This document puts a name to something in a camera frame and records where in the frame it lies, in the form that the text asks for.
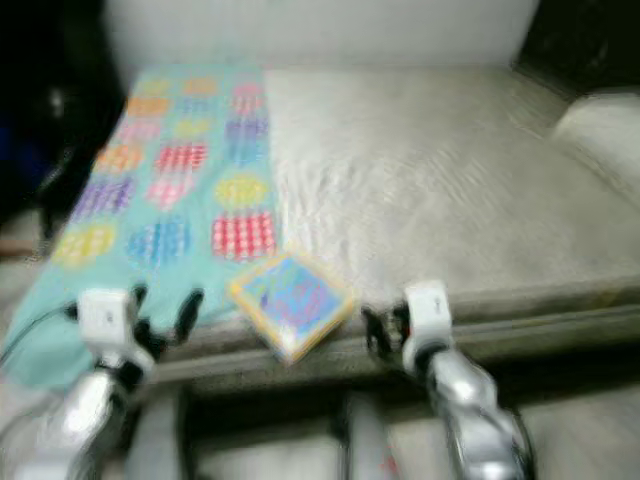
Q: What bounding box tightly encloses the grey robot right leg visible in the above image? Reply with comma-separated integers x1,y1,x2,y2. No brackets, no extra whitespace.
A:
342,393,393,480

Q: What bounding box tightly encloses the teal blanket with coloured shapes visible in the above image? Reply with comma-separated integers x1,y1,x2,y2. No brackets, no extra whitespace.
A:
0,65,283,393

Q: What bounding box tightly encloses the grey robot left leg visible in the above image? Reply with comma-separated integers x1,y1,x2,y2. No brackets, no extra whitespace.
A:
128,390,193,480

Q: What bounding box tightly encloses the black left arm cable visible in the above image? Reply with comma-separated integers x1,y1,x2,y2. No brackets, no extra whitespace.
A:
0,305,81,361

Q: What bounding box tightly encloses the grey robot leg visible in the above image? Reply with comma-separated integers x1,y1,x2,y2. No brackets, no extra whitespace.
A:
128,390,193,480
342,393,393,480

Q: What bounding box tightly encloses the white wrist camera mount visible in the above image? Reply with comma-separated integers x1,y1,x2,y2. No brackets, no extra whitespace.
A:
77,287,137,363
402,279,454,368

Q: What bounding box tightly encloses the grey quilted mattress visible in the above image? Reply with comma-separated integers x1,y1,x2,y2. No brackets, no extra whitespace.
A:
155,65,640,389

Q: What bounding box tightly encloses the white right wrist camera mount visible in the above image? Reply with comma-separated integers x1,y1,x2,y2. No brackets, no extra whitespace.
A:
402,279,454,368

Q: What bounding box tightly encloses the yellow blue children's book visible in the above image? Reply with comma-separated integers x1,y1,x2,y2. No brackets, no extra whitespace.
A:
226,250,359,365

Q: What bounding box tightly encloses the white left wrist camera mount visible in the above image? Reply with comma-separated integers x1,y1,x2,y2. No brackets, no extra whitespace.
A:
77,287,137,363

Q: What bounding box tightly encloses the black tufted headboard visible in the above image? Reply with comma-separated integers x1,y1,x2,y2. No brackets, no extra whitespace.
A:
520,0,640,93

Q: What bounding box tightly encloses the beige pillow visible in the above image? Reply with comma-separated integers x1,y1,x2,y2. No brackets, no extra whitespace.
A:
552,90,640,213

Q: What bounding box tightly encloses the dark bed base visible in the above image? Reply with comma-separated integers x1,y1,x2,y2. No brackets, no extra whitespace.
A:
160,350,640,426

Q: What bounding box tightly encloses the black backpack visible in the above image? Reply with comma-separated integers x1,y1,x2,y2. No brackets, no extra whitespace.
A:
38,85,123,239

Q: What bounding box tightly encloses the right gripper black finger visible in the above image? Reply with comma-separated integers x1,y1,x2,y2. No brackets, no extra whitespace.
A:
362,305,389,358

